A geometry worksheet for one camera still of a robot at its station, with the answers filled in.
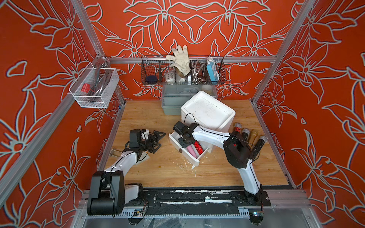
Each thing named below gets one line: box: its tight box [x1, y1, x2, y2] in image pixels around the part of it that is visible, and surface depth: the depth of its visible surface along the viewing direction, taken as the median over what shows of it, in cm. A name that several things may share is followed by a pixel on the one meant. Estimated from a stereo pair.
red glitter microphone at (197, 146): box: [192, 141, 204, 155], surface depth 91 cm
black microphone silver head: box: [241, 128, 250, 141], surface depth 97 cm
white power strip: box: [165, 71, 176, 83], surface depth 95 cm
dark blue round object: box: [146, 75, 158, 84], surface depth 99 cm
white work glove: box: [166, 44, 192, 77], surface depth 90 cm
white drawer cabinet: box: [168, 90, 236, 167], surface depth 84 cm
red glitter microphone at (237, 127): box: [234, 123, 242, 133], surface depth 102 cm
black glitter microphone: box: [250, 135, 269, 161], surface depth 92 cm
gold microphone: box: [248, 128, 259, 148], surface depth 97 cm
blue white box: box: [206, 57, 221, 82], surface depth 89 cm
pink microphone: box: [186, 144, 198, 159], surface depth 89 cm
